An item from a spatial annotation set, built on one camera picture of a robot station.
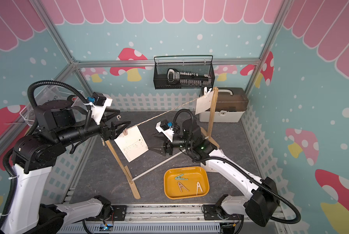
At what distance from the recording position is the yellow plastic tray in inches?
31.8

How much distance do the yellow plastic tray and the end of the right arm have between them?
301 mm

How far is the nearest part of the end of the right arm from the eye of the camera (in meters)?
0.55
